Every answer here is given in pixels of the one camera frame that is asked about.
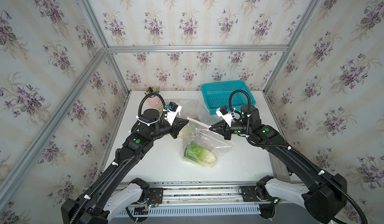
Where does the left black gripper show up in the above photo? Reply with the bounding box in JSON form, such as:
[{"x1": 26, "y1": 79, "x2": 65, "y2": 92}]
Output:
[{"x1": 149, "y1": 116, "x2": 188, "y2": 141}]

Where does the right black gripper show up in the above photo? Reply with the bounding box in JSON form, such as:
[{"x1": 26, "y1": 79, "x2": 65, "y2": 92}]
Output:
[{"x1": 210, "y1": 119, "x2": 253, "y2": 141}]

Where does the zip-top bag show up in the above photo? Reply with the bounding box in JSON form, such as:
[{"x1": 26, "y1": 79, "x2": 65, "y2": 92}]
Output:
[
  {"x1": 179, "y1": 118, "x2": 234, "y2": 168},
  {"x1": 171, "y1": 99, "x2": 199, "y2": 119}
]

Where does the chinese cabbage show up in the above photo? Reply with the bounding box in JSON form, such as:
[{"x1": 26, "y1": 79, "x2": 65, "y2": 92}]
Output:
[{"x1": 184, "y1": 142, "x2": 217, "y2": 167}]

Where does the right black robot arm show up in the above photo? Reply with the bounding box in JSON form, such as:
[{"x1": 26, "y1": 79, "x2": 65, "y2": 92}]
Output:
[{"x1": 210, "y1": 90, "x2": 368, "y2": 224}]

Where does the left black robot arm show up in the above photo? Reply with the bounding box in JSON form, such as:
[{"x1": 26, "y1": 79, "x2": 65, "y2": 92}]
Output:
[{"x1": 61, "y1": 93, "x2": 189, "y2": 224}]

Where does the teal plastic basket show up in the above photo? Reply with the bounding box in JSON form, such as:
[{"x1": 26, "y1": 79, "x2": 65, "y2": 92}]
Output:
[{"x1": 202, "y1": 80, "x2": 256, "y2": 115}]

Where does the pink pen cup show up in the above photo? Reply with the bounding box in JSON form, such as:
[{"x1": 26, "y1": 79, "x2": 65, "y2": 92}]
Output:
[{"x1": 147, "y1": 94, "x2": 164, "y2": 109}]

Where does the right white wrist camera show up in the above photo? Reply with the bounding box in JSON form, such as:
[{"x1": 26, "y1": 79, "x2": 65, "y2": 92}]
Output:
[{"x1": 216, "y1": 105, "x2": 235, "y2": 127}]

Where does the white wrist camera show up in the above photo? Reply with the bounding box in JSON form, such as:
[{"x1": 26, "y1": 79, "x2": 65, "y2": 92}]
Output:
[
  {"x1": 164, "y1": 101, "x2": 182, "y2": 126},
  {"x1": 216, "y1": 105, "x2": 235, "y2": 127}
]

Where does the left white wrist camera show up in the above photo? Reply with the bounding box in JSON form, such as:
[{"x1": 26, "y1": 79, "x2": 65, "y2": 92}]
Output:
[{"x1": 164, "y1": 101, "x2": 182, "y2": 126}]

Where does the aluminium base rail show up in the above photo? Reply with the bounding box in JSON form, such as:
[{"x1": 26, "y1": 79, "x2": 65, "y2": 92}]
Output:
[{"x1": 107, "y1": 179, "x2": 308, "y2": 210}]

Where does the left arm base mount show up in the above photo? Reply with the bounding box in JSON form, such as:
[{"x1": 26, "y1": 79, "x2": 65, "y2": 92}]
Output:
[{"x1": 133, "y1": 188, "x2": 164, "y2": 206}]

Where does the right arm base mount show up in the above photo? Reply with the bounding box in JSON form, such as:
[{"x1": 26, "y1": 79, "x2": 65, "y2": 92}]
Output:
[{"x1": 238, "y1": 176, "x2": 282, "y2": 204}]

